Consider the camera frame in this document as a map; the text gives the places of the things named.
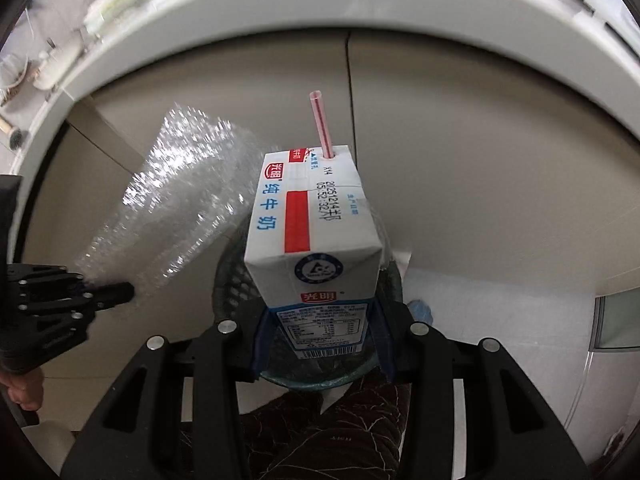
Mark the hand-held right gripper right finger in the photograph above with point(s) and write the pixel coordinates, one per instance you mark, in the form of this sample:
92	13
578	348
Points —
385	342

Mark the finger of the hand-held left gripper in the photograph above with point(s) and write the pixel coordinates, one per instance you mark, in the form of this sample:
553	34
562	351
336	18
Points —
112	294

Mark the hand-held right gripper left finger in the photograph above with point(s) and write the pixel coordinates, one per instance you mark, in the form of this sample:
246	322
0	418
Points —
262	342

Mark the black mesh wastebasket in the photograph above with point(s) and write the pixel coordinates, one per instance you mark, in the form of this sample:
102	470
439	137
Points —
235	292

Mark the blue and white milk carton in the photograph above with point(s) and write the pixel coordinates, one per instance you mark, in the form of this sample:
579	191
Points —
310	260

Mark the bubble wrap sheet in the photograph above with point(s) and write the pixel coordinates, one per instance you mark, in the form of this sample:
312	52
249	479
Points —
185	195

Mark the red striped drinking straw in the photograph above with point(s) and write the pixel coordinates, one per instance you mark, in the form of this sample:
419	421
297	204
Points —
322	125

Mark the person's left hand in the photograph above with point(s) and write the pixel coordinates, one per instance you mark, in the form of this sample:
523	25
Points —
22	390

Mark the blue slipper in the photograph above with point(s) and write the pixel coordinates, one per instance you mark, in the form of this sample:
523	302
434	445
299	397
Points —
421	311

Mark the person's patterned trouser leg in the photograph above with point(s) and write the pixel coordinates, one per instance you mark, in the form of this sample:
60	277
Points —
340	435

